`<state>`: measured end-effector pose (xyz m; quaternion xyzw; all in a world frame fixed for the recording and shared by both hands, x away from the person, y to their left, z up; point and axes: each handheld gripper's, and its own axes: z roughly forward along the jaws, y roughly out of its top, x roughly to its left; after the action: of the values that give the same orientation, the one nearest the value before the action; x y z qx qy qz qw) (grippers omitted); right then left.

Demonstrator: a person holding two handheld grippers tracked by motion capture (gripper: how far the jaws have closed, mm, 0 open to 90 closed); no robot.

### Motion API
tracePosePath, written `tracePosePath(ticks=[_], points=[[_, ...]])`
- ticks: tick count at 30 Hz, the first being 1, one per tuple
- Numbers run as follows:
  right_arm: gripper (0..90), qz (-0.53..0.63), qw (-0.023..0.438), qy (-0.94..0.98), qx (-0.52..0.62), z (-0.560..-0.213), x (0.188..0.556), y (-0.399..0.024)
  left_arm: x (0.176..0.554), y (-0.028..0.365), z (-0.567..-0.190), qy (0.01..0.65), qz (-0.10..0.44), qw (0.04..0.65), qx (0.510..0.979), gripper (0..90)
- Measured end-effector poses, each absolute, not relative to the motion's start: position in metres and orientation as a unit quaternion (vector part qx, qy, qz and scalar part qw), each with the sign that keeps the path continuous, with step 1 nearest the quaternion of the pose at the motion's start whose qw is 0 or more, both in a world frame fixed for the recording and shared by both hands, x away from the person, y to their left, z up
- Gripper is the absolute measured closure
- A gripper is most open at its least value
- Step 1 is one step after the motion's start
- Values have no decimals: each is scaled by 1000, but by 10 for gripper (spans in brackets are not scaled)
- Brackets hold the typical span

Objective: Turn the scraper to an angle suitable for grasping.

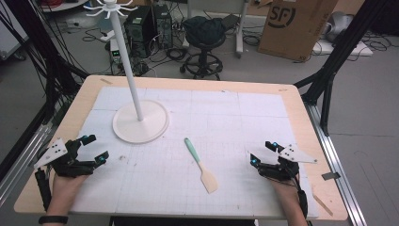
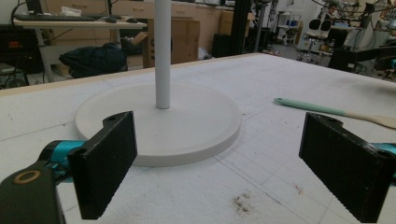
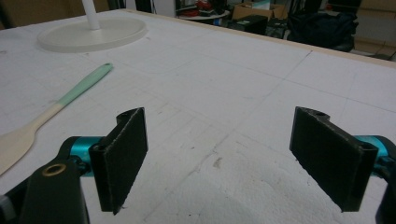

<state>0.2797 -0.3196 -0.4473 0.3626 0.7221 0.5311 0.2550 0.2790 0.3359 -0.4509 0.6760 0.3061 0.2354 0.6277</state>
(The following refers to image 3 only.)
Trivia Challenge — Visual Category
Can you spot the white round lamp base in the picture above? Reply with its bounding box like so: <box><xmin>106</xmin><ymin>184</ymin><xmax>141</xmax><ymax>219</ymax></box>
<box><xmin>36</xmin><ymin>0</ymin><xmax>148</xmax><ymax>53</ymax></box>

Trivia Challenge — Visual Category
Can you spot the black box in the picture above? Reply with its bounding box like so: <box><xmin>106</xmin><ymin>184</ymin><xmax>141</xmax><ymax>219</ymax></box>
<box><xmin>228</xmin><ymin>14</ymin><xmax>269</xmax><ymax>35</ymax></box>

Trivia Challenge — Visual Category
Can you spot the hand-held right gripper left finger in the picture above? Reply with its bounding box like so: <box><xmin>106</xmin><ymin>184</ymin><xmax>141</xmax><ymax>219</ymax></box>
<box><xmin>68</xmin><ymin>106</ymin><xmax>149</xmax><ymax>216</ymax></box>

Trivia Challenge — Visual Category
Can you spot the cardboard box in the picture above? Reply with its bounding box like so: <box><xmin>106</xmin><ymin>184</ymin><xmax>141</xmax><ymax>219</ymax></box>
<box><xmin>232</xmin><ymin>1</ymin><xmax>289</xmax><ymax>21</ymax></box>

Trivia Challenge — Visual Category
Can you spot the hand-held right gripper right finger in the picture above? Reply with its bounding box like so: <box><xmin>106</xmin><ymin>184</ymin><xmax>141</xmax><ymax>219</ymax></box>
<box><xmin>289</xmin><ymin>105</ymin><xmax>390</xmax><ymax>213</ymax></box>

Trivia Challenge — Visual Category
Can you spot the round white table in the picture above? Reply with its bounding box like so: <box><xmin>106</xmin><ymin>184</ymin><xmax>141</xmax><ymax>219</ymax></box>
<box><xmin>178</xmin><ymin>8</ymin><xmax>231</xmax><ymax>22</ymax></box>

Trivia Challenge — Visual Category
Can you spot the wooden spatula with green handle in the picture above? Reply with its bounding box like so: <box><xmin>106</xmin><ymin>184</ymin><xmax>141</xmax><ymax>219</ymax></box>
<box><xmin>0</xmin><ymin>63</ymin><xmax>114</xmax><ymax>175</ymax></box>

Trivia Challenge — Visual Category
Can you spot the dark bag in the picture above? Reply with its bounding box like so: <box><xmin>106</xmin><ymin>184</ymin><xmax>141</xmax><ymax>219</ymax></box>
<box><xmin>286</xmin><ymin>10</ymin><xmax>360</xmax><ymax>50</ymax></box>

